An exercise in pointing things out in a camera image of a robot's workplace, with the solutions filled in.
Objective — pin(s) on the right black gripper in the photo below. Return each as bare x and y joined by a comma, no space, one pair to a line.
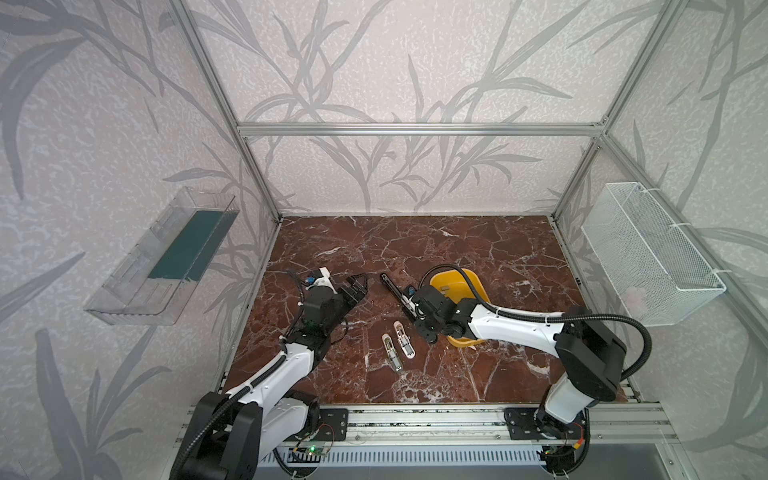
411,302

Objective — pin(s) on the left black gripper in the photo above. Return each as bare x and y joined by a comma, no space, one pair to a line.
342,297

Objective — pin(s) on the yellow plastic tray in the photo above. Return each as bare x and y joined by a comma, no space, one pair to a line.
452,285

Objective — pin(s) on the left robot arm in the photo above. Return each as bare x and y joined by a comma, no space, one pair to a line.
230,432

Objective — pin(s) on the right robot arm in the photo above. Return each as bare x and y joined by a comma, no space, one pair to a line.
591,354

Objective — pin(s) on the green circuit board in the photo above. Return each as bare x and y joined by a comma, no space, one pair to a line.
313,453

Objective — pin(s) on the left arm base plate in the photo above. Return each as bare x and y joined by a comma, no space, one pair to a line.
329,424

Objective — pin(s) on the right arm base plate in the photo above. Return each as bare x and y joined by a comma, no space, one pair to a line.
521,424

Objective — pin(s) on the clear plastic wall shelf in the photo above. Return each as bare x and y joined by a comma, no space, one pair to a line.
153,284

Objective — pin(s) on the aluminium front rail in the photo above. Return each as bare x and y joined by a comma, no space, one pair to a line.
483,424

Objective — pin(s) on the white wire basket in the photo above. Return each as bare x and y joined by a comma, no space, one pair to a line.
658,274

